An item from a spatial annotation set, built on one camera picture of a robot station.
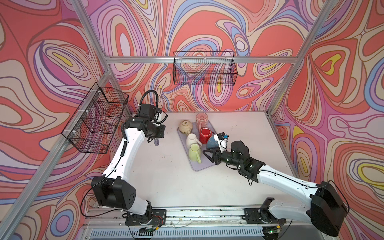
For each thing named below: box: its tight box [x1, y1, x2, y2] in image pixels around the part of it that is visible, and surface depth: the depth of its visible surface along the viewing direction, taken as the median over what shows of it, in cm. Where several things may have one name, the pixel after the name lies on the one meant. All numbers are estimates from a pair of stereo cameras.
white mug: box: [186, 133, 203, 150], surface depth 95 cm
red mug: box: [199, 127, 212, 144], surface depth 100 cm
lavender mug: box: [153, 138, 160, 147], surface depth 83 cm
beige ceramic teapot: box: [179, 120, 193, 135], surface depth 103 cm
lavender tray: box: [207, 120, 217, 135], surface depth 113 cm
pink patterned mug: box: [196, 111, 209, 132], surface depth 104 cm
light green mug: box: [188, 143, 202, 164], surface depth 89 cm
